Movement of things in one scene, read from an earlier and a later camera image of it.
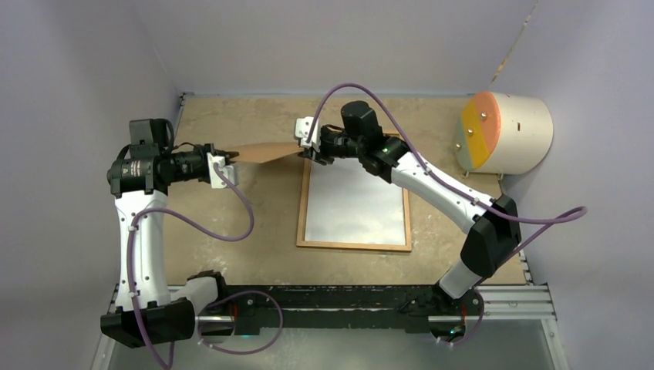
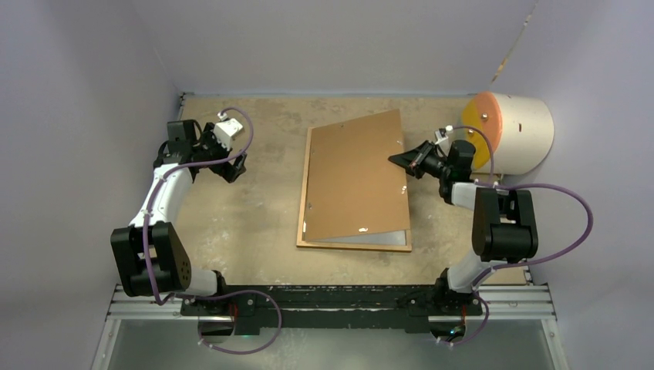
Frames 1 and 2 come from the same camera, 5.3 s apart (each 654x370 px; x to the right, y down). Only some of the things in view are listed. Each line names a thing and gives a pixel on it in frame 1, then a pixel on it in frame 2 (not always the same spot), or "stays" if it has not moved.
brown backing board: [261, 153] to [355, 188]
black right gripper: [321, 157] to [413, 160]
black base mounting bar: [410, 307] stays
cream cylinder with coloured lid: [503, 134] stays
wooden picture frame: [302, 213] stays
